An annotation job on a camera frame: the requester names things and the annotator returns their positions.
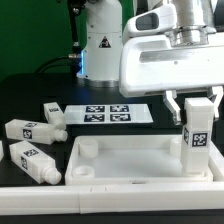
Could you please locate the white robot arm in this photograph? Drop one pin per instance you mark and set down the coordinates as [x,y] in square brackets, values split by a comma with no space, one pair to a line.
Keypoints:
[105,29]

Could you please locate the white desk top tray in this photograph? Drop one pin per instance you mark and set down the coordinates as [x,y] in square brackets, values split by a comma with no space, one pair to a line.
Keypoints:
[134,159]

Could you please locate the white front fence bar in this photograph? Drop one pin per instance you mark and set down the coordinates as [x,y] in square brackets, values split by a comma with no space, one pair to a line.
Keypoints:
[111,198]

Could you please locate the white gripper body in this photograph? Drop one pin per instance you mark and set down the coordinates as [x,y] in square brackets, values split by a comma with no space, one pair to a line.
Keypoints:
[171,46]

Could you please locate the white block left edge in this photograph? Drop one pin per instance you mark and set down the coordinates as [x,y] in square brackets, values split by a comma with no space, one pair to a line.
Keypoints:
[1,151]

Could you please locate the white marker sheet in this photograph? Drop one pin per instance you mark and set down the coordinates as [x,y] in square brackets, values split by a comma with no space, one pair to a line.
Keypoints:
[108,114]

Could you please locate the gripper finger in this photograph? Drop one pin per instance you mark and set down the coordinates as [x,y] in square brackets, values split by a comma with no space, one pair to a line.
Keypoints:
[169,97]
[215,94]

